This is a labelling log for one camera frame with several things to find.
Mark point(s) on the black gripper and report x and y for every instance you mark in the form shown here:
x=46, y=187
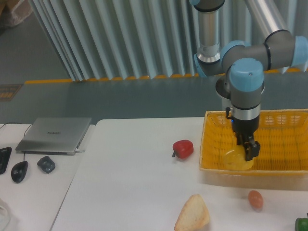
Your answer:
x=244, y=132

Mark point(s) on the yellow bell pepper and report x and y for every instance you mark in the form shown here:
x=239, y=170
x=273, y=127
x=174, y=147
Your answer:
x=234, y=159

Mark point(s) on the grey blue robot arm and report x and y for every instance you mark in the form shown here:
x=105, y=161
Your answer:
x=244, y=64

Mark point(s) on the red bell pepper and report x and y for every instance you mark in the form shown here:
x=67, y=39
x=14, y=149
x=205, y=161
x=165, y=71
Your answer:
x=182, y=149

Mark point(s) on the green pepper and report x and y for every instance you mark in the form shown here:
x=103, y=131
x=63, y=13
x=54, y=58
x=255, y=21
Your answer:
x=301, y=224

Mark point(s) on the yellow plastic basket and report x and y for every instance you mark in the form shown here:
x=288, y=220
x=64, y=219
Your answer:
x=283, y=137

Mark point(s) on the brown egg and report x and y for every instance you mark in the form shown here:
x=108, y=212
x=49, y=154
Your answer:
x=255, y=199

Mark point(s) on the slice of bread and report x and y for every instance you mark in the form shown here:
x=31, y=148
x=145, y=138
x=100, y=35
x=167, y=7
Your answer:
x=194, y=215

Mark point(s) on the silver laptop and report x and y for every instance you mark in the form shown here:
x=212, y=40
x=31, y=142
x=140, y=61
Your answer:
x=54, y=135

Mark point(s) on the dark grey small device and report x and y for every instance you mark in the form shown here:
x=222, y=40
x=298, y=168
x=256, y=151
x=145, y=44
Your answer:
x=46, y=164

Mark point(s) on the black computer mouse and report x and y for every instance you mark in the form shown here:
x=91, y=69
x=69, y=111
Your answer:
x=19, y=171

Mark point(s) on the black keyboard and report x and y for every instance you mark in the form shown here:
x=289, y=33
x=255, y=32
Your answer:
x=5, y=154

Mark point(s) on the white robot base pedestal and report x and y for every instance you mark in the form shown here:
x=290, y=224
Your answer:
x=223, y=92

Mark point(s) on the white laptop cable plug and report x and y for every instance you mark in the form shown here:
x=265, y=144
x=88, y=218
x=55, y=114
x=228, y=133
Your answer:
x=79, y=151

